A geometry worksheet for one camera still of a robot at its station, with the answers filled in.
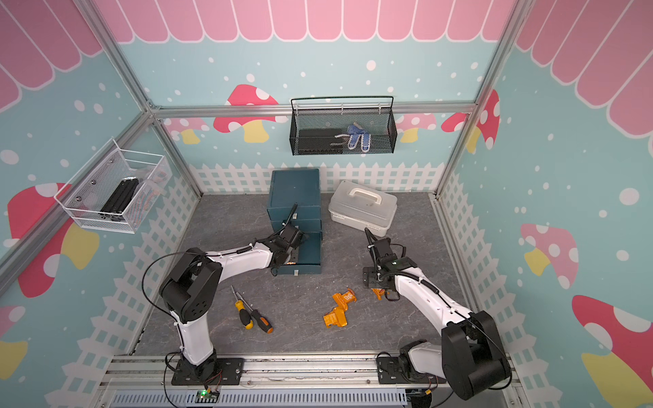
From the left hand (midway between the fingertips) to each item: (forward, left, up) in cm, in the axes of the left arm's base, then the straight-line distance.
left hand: (287, 252), depth 97 cm
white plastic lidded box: (+17, -29, +9) cm, 35 cm away
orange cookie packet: (-18, -21, -1) cm, 27 cm away
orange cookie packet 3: (-15, -34, -2) cm, 37 cm away
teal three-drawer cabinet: (+17, -1, +18) cm, 25 cm away
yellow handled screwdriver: (-24, +11, -1) cm, 27 cm away
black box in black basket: (+26, -12, +32) cm, 43 cm away
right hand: (-12, -34, +3) cm, 36 cm away
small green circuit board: (-46, +18, -5) cm, 50 cm away
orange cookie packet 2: (-24, -19, -1) cm, 31 cm away
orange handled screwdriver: (-26, +5, -1) cm, 26 cm away
